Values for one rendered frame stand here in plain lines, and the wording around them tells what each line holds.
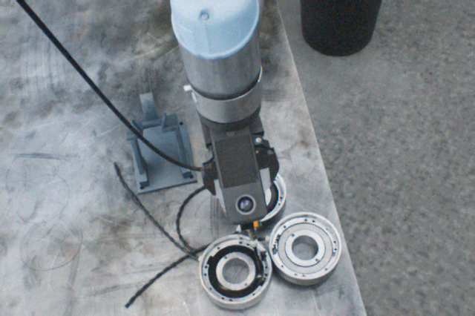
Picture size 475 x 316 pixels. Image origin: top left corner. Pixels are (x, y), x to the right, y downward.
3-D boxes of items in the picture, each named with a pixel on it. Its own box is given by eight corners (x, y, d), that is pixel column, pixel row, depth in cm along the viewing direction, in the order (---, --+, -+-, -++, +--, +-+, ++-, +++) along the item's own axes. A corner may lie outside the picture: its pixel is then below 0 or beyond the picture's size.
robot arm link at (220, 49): (263, -50, 49) (250, 21, 44) (268, 39, 58) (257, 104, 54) (176, -53, 50) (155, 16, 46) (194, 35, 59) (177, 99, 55)
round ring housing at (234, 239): (283, 259, 85) (283, 249, 81) (255, 323, 80) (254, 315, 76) (220, 235, 88) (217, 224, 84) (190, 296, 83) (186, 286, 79)
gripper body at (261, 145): (257, 118, 73) (252, 56, 63) (273, 173, 69) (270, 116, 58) (200, 130, 73) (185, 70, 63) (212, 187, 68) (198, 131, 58)
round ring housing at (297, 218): (347, 234, 86) (349, 223, 83) (328, 298, 81) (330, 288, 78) (282, 215, 89) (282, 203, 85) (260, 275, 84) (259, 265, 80)
